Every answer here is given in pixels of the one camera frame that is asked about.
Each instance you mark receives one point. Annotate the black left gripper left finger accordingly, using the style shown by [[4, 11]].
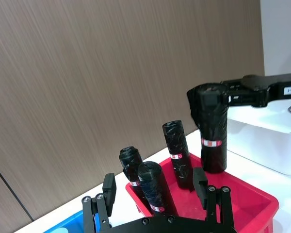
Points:
[[109, 191]]

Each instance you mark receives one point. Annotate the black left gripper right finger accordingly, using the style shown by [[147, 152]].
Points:
[[199, 185]]

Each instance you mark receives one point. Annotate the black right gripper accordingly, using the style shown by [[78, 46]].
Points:
[[285, 82]]

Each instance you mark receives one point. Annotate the black bag roll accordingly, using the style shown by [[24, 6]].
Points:
[[154, 187], [131, 160], [212, 131], [178, 150]]

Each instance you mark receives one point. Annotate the blue plastic bin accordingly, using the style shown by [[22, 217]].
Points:
[[72, 222]]

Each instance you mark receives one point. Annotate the red plastic bin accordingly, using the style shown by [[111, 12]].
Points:
[[247, 201]]

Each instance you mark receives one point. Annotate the white plastic bin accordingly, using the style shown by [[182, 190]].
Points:
[[262, 148]]

